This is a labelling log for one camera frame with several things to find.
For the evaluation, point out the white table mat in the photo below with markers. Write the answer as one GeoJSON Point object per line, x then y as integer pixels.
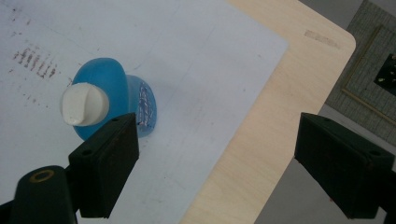
{"type": "Point", "coordinates": [193, 49]}

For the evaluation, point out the blue bottle with white cap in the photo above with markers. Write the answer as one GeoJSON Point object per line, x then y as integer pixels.
{"type": "Point", "coordinates": [104, 77]}

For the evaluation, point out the grey patterned rug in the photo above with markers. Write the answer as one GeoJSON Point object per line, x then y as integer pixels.
{"type": "Point", "coordinates": [358, 71]}

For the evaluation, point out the black object on rug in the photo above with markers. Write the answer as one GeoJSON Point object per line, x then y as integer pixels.
{"type": "Point", "coordinates": [387, 76]}

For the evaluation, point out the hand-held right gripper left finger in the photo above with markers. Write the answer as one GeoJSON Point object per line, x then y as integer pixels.
{"type": "Point", "coordinates": [106, 165]}

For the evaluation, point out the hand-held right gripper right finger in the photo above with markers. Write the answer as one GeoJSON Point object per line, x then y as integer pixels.
{"type": "Point", "coordinates": [339, 161]}

